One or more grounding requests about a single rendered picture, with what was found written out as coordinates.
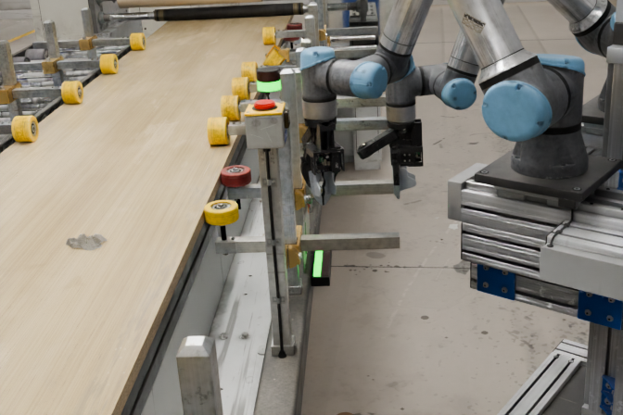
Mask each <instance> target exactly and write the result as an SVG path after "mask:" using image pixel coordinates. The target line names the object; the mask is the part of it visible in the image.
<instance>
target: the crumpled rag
mask: <svg viewBox="0 0 623 415"><path fill-rule="evenodd" d="M103 241H105V242H106V241H107V239H106V238H105V237H104V236H103V235H102V234H98V233H95V234H94V235H89V236H88V237H87V236H86V235H85V234H81V233H80V235H79V236H78V237H77V238H74V237H72V238H69V239H68V240H67V242H66V244H65V245H68V246H69V247H70V248H73V249H74V248H77V247H78V248H82V249H84V250H89V251H90V250H91V251H92V250H95V249H96V248H100V247H101V246H102V245H101V244H100V243H103Z"/></svg>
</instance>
